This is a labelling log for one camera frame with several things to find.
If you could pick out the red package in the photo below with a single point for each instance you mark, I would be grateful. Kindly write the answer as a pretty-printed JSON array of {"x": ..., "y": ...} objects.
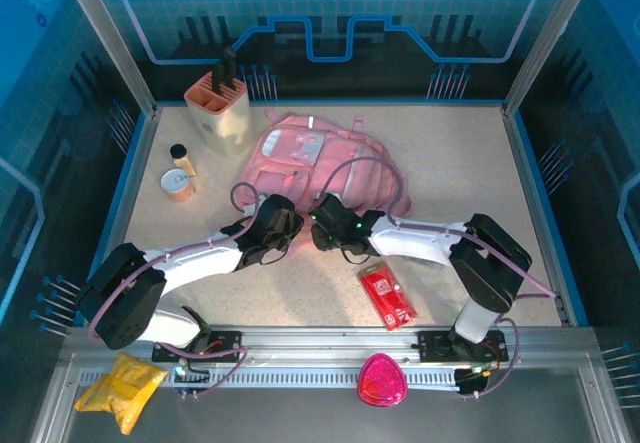
[{"x": 387, "y": 295}]

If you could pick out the small bottle with black cap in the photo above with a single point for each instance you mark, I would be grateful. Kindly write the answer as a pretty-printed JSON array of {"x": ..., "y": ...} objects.
[{"x": 184, "y": 160}]

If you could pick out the pink student backpack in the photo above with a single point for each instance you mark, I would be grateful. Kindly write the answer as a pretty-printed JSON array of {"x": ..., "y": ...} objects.
[{"x": 280, "y": 163}]

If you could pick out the aluminium frame post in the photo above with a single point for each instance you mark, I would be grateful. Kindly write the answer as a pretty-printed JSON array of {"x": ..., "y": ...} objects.
[
  {"x": 545, "y": 38},
  {"x": 107, "y": 38}
]

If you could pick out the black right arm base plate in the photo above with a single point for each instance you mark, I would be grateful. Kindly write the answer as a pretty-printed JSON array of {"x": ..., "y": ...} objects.
[{"x": 435, "y": 345}]

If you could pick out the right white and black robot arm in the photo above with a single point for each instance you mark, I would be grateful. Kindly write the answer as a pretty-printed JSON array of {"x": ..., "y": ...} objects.
[{"x": 415, "y": 238}]

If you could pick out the magenta coin purse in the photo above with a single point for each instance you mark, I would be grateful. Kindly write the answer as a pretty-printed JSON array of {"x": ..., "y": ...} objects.
[{"x": 382, "y": 380}]

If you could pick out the beige knife block orange top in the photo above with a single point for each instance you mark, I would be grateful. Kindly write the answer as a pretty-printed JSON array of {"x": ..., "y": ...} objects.
[{"x": 225, "y": 123}]

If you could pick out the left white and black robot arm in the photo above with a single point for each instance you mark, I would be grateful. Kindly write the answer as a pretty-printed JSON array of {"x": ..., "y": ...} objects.
[{"x": 200, "y": 263}]

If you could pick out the yellow plastic pouch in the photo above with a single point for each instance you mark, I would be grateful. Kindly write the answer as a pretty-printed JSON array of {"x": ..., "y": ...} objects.
[{"x": 122, "y": 388}]

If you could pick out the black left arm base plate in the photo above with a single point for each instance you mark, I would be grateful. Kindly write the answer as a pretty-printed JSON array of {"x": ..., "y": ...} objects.
[{"x": 225, "y": 345}]

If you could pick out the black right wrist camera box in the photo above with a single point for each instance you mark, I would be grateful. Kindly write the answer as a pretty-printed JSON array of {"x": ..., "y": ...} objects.
[{"x": 335, "y": 208}]

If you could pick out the orange can with white lid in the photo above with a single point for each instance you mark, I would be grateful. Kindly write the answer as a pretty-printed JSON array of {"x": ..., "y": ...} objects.
[{"x": 179, "y": 188}]

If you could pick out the aluminium front beam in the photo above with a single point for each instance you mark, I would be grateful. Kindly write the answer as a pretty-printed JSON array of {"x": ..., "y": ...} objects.
[{"x": 325, "y": 338}]

